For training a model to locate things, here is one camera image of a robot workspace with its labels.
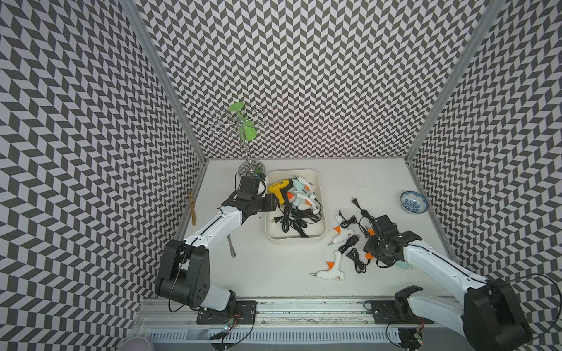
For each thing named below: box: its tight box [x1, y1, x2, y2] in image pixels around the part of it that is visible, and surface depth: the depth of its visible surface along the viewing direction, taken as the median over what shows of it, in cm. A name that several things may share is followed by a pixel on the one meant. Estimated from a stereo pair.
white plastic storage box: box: [264, 168, 328, 244], surface depth 98 cm
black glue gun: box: [280, 178, 297, 207], surface depth 103 cm
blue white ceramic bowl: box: [399, 190, 429, 215], surface depth 101 cm
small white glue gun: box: [327, 214, 355, 246], surface depth 93 cm
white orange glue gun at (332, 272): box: [309, 250, 345, 281], surface depth 82 cm
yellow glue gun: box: [267, 179, 290, 205], surface depth 101 cm
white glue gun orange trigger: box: [295, 193, 317, 211], surface depth 101 cm
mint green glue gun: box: [291, 178, 306, 207], surface depth 104 cm
